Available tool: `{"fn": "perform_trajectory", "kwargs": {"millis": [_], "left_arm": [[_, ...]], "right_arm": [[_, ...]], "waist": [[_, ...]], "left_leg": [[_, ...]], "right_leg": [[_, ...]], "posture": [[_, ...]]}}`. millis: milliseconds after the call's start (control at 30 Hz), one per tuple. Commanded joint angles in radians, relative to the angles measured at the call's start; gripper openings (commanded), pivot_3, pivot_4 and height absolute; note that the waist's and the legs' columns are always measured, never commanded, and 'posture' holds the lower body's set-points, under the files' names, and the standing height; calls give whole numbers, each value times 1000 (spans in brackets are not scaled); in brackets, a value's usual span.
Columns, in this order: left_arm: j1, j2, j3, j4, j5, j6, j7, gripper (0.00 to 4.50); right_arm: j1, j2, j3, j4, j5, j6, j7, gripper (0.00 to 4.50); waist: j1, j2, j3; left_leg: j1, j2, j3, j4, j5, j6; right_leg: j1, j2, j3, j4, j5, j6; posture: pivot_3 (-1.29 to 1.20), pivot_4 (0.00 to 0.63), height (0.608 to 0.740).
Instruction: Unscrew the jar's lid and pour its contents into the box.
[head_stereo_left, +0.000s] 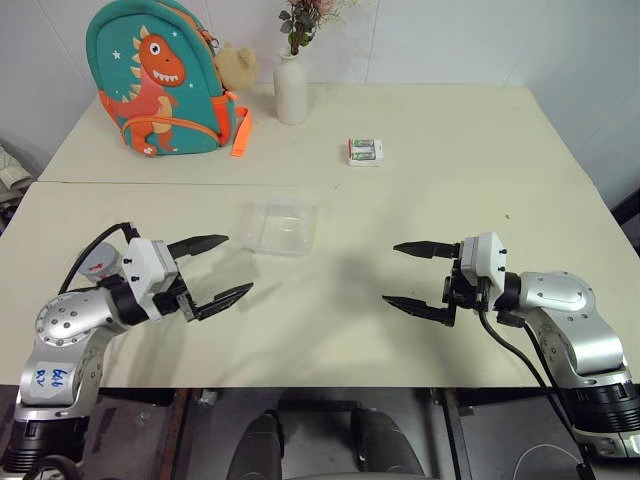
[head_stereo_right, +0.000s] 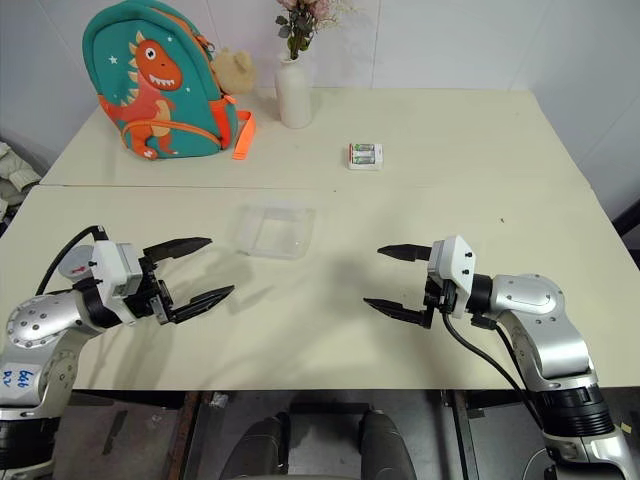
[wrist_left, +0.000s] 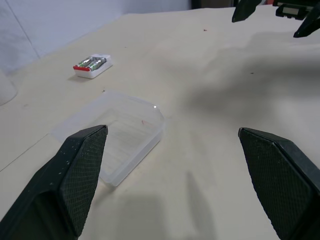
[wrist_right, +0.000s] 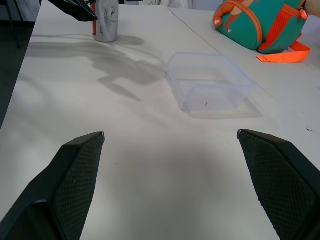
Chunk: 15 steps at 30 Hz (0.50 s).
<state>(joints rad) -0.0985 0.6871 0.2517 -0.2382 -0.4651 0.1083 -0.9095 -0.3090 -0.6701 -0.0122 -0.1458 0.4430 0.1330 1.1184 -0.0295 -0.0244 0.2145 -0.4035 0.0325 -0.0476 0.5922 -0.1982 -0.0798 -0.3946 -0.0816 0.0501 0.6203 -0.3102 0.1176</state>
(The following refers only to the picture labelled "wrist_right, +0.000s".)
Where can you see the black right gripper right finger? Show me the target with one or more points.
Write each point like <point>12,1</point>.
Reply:
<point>282,180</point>

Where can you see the silver red drink can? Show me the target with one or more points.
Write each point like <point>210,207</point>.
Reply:
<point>106,22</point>

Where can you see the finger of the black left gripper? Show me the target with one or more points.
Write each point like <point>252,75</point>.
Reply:
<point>77,11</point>

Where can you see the clear plastic container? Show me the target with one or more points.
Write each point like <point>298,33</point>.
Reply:
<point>207,82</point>

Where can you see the green and orange backpack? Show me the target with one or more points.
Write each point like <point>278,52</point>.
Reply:
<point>247,25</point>

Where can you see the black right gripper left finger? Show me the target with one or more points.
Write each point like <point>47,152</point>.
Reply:
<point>72,180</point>

